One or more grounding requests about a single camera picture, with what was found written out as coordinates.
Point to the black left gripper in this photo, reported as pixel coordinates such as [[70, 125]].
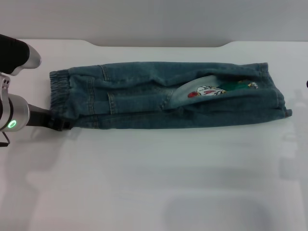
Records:
[[39, 118]]

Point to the blue denim shorts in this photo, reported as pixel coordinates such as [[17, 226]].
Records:
[[144, 101]]

